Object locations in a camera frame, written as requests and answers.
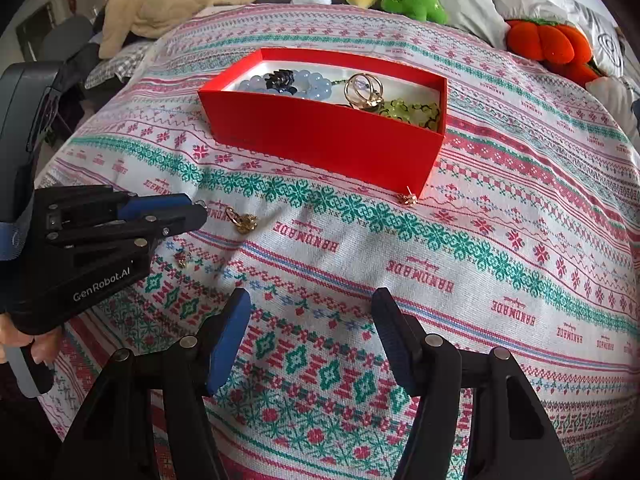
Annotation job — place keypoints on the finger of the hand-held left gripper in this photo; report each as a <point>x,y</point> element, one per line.
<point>160,205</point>
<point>182,220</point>

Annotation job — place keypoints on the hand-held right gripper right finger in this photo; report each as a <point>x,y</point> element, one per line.
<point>395,342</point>

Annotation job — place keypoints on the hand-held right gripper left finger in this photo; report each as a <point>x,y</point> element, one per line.
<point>230,340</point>

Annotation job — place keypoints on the gold knot earring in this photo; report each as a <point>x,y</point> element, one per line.
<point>243,221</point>

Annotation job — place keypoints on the red cardboard box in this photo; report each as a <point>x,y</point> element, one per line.
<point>320,135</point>

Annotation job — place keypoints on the black hair claw clip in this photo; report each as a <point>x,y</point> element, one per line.
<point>280,81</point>

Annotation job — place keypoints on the green and gold jewellery cluster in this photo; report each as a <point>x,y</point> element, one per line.
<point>362,91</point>

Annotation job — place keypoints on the person's left hand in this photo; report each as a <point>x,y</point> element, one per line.
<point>44,347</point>

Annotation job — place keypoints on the small gold earring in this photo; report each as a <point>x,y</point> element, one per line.
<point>181,259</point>

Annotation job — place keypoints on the patterned red green tablecloth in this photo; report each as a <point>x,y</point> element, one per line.
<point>450,270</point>

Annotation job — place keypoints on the gold stud earring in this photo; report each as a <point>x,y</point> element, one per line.
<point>407,198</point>

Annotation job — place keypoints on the grey checkered cloth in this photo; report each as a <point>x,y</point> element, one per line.
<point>117,65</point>

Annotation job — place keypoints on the grey chair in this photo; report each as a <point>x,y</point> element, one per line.
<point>65,40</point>

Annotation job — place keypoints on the cream fleece blanket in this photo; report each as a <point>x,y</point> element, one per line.
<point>175,0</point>

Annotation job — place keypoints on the orange plush toy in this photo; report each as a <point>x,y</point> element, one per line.
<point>550,45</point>

